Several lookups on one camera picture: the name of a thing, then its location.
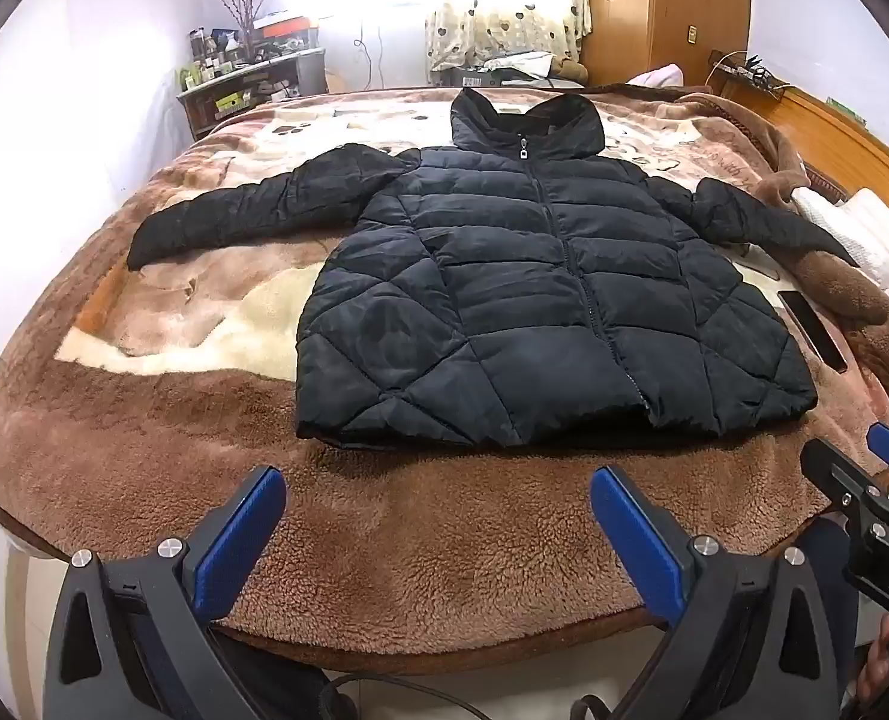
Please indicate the black smartphone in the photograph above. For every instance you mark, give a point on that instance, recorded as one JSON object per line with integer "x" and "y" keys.
{"x": 812, "y": 330}

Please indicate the brown plush blanket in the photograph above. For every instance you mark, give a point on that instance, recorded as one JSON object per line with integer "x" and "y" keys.
{"x": 339, "y": 540}

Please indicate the black storage box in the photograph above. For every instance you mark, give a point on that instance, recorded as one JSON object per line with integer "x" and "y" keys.
{"x": 474, "y": 76}

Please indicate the person's right hand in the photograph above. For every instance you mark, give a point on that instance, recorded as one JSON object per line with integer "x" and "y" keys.
{"x": 883, "y": 652}

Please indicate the white folded towel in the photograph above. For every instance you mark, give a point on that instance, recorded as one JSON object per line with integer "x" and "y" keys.
{"x": 864, "y": 232}

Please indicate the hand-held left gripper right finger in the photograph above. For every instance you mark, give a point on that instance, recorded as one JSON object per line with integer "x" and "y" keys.
{"x": 636, "y": 540}

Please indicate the cluttered grey shelf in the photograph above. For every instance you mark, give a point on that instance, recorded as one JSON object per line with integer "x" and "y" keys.
{"x": 219, "y": 101}

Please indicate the wooden wardrobe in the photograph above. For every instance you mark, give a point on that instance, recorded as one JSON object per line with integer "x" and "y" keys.
{"x": 662, "y": 7}

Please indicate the wooden headboard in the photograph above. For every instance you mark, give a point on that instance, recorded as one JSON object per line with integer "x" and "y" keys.
{"x": 842, "y": 127}

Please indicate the cream heart print curtain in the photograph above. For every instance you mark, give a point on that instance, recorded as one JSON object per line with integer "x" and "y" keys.
{"x": 504, "y": 22}

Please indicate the pale pink cloth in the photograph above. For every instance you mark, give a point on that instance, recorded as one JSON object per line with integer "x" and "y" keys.
{"x": 658, "y": 75}

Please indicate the brown plush toy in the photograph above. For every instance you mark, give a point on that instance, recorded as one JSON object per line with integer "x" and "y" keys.
{"x": 568, "y": 69}

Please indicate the orange box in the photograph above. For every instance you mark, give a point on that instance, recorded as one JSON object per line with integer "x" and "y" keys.
{"x": 287, "y": 28}

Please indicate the black puffer jacket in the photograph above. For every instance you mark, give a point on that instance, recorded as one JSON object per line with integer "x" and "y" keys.
{"x": 527, "y": 300}

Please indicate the power strip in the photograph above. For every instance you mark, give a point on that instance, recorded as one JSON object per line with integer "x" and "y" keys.
{"x": 744, "y": 73}

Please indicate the vase of bare branches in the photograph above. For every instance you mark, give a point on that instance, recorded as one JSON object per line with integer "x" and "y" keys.
{"x": 249, "y": 7}

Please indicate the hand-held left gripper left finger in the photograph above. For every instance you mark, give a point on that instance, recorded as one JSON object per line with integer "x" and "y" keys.
{"x": 238, "y": 532}

